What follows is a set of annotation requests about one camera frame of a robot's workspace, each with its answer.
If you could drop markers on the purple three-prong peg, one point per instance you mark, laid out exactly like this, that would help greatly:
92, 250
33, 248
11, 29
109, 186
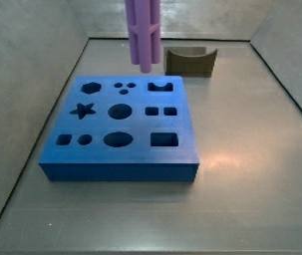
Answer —
144, 31

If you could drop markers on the blue shape-sorting block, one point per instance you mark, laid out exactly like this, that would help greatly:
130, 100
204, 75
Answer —
124, 130

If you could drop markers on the dark olive arch block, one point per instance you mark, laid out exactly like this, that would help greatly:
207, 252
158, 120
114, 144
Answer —
189, 61

